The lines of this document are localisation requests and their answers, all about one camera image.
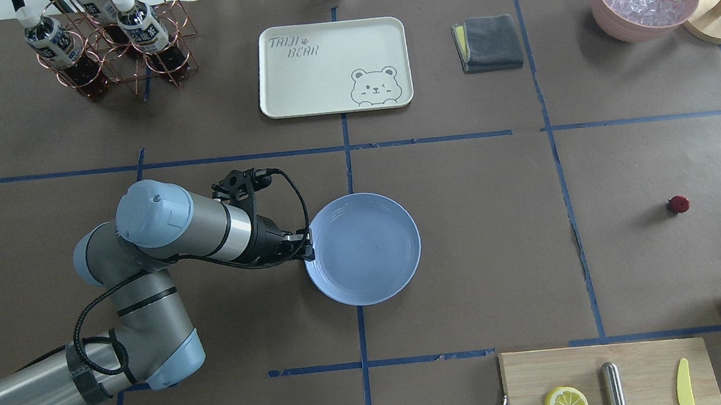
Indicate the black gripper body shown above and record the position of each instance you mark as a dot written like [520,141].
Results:
[266,239]

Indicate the red strawberry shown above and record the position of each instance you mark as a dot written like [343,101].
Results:
[678,204]

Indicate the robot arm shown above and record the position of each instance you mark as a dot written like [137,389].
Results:
[138,330]

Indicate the blue plate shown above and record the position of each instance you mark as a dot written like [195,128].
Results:
[367,249]

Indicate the cream bear tray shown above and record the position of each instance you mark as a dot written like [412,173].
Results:
[334,67]

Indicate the dark drink bottle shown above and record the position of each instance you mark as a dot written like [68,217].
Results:
[61,51]
[143,27]
[106,15]

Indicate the grey folded cloth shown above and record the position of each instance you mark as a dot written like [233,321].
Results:
[488,43]

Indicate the wooden cutting board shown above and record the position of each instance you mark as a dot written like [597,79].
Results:
[647,370]

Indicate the yellow plastic knife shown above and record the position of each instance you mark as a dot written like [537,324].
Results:
[684,390]

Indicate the copper wire bottle rack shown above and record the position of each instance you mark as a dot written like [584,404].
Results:
[122,64]

